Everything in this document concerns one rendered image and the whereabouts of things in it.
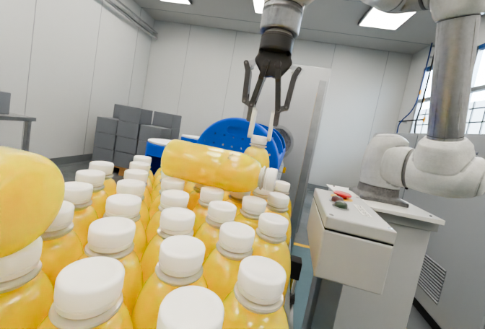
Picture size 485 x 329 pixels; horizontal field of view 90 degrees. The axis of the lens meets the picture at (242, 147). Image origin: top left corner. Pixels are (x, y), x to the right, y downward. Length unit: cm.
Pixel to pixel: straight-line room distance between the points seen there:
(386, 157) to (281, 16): 73
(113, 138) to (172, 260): 449
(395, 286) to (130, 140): 409
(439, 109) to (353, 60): 536
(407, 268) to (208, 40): 600
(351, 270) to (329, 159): 563
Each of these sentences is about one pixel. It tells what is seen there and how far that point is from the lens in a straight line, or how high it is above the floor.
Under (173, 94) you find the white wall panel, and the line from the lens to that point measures 645.
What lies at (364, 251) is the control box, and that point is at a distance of 43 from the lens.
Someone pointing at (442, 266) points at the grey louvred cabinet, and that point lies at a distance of 242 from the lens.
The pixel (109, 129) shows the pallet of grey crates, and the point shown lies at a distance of 474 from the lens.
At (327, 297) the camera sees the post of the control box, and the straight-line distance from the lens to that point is 56.
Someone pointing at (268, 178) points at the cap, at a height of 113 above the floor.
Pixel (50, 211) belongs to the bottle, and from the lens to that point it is 23.
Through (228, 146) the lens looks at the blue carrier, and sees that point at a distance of 79.
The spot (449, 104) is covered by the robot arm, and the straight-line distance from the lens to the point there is 102.
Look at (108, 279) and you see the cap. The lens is 20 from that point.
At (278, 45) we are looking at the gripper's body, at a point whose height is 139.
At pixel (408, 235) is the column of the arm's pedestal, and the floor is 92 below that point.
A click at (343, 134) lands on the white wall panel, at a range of 607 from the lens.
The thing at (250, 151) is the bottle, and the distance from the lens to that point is 55.
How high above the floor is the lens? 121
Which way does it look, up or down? 5 degrees down
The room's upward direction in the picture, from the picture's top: 10 degrees clockwise
